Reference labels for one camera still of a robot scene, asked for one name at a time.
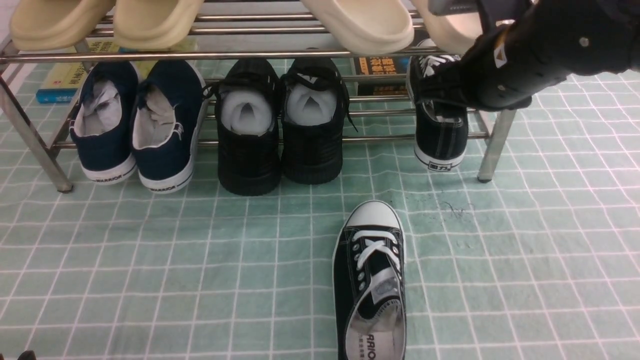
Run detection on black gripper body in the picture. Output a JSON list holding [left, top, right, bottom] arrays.
[[418, 25, 534, 112]]

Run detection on black canvas shoe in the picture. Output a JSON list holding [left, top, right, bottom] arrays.
[[406, 54, 469, 173], [332, 200, 407, 360]]

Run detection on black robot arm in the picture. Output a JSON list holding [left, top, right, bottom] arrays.
[[412, 0, 639, 115]]

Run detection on silver metal shoe rack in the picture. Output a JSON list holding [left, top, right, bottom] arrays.
[[0, 12, 516, 194]]

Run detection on cream slipper far right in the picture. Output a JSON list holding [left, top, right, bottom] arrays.
[[411, 0, 483, 55]]

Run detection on cream slipper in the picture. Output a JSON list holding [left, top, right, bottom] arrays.
[[302, 0, 414, 56], [411, 0, 483, 55]]

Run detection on cream slipper inner right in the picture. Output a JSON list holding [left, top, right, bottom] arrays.
[[302, 0, 414, 56]]

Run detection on black box book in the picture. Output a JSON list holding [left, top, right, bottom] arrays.
[[344, 53, 412, 103]]

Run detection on black sneaker right of pair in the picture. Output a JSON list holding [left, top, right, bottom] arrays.
[[280, 57, 353, 185]]

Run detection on black sneaker of pair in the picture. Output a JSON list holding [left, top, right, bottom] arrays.
[[280, 57, 353, 185], [211, 58, 282, 196]]

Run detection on green checkered floor cloth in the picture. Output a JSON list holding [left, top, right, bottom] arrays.
[[0, 71, 640, 360]]

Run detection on black sneaker left of pair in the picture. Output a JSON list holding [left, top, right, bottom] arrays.
[[211, 58, 282, 196]]

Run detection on navy sneaker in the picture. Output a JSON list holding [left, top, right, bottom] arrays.
[[70, 61, 142, 185], [131, 60, 209, 194]]

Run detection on tan slipper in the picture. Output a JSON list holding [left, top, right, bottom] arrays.
[[9, 0, 115, 51], [113, 0, 204, 51]]

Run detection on navy sneaker far left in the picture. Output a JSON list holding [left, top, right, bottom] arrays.
[[70, 61, 142, 185]]

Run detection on yellow blue book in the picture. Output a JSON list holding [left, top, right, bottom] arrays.
[[36, 38, 199, 105]]

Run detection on tan slipper far left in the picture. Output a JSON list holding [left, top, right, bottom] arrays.
[[9, 0, 115, 51]]

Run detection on dark object bottom left corner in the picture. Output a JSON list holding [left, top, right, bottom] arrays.
[[16, 350, 37, 360]]

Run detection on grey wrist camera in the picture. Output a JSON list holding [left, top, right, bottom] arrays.
[[427, 0, 478, 17]]

